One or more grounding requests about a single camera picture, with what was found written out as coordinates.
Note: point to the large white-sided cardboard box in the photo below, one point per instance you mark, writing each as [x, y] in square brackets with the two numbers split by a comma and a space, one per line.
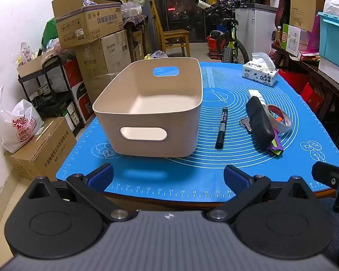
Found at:
[107, 53]

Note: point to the white plastic bag red print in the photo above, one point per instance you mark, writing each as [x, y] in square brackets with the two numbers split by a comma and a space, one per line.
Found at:
[17, 127]

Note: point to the open printed cardboard box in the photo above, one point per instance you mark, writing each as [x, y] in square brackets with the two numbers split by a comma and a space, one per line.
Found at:
[84, 25]

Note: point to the blue silicone baking mat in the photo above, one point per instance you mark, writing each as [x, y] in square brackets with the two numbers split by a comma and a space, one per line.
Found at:
[186, 175]

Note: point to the black utility cart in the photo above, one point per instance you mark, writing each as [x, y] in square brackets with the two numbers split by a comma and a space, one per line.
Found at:
[55, 62]

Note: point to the red and white appliance box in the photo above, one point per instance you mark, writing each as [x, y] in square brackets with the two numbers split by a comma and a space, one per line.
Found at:
[80, 96]

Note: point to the green bag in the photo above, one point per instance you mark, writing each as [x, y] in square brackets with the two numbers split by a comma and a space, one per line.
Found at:
[49, 29]

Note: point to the bag of empty plastic bottles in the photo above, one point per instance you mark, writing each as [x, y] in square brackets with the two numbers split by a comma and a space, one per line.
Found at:
[131, 10]

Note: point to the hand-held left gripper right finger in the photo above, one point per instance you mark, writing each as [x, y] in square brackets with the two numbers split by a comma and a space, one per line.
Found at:
[237, 176]

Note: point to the red bucket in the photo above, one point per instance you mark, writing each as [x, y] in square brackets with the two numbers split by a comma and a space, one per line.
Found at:
[213, 46]

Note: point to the red paper bag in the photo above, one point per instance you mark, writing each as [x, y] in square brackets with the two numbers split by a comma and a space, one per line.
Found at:
[293, 80]

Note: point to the white tissue box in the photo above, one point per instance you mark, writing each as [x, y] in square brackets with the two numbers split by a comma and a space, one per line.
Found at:
[261, 74]

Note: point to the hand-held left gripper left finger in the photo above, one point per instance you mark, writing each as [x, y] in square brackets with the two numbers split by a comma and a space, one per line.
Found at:
[101, 175]

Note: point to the green and black bicycle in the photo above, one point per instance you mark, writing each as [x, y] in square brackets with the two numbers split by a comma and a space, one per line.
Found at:
[231, 45]

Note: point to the green and white carton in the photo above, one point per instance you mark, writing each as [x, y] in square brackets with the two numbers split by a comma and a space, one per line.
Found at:
[289, 38]

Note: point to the black oblong case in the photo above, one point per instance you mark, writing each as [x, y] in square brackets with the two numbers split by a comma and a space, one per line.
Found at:
[259, 124]

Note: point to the white chest freezer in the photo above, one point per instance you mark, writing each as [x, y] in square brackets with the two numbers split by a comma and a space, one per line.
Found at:
[257, 19]

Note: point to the rolled white paper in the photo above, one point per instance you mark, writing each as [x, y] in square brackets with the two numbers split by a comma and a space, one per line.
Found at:
[202, 4]

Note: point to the silver keys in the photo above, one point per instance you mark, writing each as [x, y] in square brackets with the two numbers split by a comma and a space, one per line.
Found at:
[245, 122]

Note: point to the red gift box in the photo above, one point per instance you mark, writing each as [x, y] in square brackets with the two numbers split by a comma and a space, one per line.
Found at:
[312, 97]

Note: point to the magenta bag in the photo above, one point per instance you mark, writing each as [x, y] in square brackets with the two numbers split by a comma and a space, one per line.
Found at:
[314, 34]

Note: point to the small open cardboard box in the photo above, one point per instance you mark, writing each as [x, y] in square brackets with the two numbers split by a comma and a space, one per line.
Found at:
[34, 63]

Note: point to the clear bag with purple contents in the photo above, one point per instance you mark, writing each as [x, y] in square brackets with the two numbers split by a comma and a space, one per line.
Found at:
[159, 54]

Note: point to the black marker pen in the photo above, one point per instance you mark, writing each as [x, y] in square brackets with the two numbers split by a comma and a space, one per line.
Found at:
[222, 124]

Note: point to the cardboard box with black print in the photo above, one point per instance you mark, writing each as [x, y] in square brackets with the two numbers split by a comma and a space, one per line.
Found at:
[45, 152]

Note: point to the wooden chair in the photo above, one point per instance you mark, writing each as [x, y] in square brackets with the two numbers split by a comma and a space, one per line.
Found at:
[173, 35]

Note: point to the plain brown cardboard box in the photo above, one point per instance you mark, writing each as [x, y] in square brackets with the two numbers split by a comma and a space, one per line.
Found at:
[99, 86]

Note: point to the white plastic bottle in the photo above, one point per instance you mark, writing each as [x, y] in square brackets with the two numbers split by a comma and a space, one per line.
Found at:
[255, 93]

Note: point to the dark wooden side table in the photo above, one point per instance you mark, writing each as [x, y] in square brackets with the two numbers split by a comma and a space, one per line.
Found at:
[135, 34]

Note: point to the tall flat cardboard box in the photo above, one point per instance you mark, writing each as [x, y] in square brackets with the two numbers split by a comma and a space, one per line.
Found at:
[305, 2]

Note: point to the drink bottle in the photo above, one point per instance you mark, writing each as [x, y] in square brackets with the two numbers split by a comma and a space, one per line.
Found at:
[277, 36]

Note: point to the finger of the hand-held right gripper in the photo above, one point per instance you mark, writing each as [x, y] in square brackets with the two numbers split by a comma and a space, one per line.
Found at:
[326, 173]

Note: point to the teal plastic storage crate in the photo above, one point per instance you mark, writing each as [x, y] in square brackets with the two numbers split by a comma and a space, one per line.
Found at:
[334, 39]

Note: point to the beige plastic storage bin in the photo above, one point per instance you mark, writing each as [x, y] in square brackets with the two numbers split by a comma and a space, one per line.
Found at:
[147, 138]

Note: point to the clear tape roll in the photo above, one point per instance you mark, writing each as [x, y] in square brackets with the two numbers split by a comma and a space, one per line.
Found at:
[288, 124]

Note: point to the yellow plastic jug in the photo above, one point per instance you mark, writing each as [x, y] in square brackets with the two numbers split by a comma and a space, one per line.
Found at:
[148, 57]

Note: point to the purple plastic tool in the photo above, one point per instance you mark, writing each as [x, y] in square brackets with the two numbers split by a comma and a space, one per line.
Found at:
[275, 147]

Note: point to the dark wooden sideboard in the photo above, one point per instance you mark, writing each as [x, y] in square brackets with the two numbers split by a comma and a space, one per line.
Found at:
[321, 76]

